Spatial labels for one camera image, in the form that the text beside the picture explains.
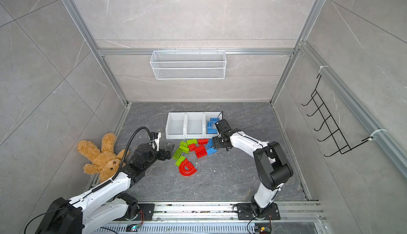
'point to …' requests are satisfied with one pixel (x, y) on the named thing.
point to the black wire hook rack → (342, 144)
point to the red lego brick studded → (201, 152)
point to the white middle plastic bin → (194, 127)
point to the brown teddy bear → (106, 162)
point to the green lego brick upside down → (177, 154)
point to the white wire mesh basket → (188, 64)
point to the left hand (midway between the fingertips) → (166, 140)
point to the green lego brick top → (190, 142)
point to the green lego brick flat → (183, 144)
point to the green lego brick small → (179, 160)
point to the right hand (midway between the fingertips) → (219, 141)
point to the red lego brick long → (203, 141)
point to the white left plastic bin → (176, 125)
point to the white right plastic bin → (207, 116)
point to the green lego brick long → (184, 149)
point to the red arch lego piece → (191, 170)
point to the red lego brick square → (192, 147)
